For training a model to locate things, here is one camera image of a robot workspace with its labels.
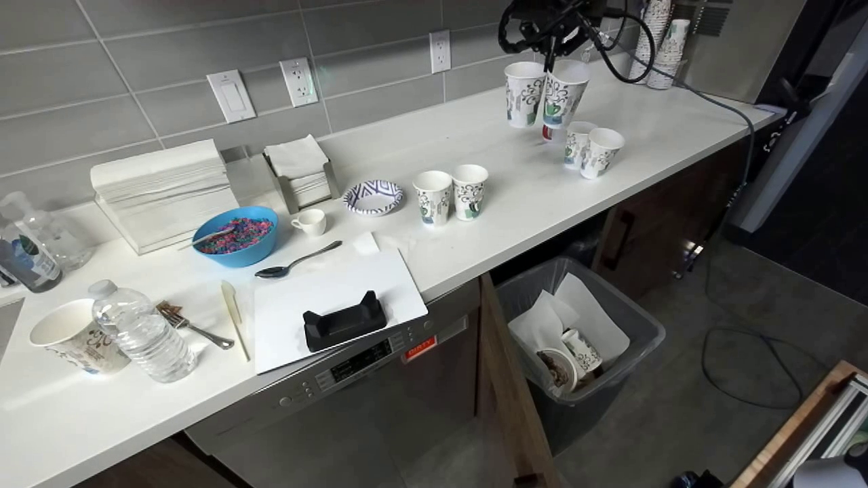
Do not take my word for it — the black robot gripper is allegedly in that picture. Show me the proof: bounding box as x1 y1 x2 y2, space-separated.
496 0 621 74

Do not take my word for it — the stack of white cups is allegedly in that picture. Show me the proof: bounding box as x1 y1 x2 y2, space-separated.
649 18 689 90
632 0 673 77

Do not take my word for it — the blue patterned small bowl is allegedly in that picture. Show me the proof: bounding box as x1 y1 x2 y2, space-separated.
344 180 404 216

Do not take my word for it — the grey napkin dispenser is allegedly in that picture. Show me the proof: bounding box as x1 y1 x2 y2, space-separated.
263 136 332 211

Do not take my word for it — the small white ceramic cup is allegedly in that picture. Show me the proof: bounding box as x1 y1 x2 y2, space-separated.
291 209 328 235

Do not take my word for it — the black plastic holder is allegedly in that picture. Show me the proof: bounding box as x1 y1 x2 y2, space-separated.
304 291 389 349

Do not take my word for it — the dark metal spoon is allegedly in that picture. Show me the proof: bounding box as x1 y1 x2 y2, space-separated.
256 242 342 278

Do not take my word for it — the blue bowl with colourful contents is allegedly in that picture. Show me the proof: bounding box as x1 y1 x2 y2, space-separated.
192 207 281 269

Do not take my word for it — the grey trash bin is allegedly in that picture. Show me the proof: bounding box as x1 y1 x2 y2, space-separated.
496 257 664 452

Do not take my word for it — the white cutting board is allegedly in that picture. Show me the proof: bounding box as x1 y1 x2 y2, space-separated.
252 247 428 373

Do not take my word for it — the stainless dishwasher front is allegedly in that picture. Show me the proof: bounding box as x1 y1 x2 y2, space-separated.
187 283 481 488

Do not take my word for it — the wooden stick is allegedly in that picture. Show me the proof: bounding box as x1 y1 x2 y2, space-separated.
221 283 252 360

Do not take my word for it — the wooden cabinet door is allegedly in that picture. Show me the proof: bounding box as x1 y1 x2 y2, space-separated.
477 273 560 488

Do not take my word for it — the wooden framed object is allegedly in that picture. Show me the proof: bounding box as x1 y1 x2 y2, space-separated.
730 360 868 488

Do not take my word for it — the metal fork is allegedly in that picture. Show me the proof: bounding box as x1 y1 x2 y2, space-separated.
159 300 233 349

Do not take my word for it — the clear plastic water bottle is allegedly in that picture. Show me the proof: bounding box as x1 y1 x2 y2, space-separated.
91 278 192 386

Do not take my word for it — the clear plastic container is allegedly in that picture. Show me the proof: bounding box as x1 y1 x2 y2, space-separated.
0 193 95 293

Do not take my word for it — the large patterned paper cup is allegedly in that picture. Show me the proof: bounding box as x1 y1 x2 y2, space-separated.
28 299 130 373

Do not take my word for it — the black power cable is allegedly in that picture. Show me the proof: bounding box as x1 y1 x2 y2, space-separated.
587 9 761 211

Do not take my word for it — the white wall outlet middle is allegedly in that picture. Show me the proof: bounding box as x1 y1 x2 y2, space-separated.
428 30 454 74

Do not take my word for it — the white wall outlet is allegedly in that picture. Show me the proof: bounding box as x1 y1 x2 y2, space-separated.
428 30 454 74
281 56 317 106

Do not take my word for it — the white light switch plate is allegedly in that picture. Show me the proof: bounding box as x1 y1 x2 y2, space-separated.
207 70 256 121

